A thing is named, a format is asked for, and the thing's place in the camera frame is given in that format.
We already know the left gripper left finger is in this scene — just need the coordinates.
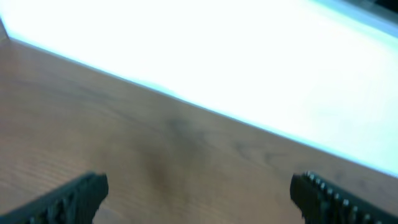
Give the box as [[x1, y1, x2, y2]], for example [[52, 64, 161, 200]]
[[1, 172, 109, 224]]

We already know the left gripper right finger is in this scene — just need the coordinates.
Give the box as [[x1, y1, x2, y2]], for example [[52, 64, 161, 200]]
[[290, 171, 397, 224]]

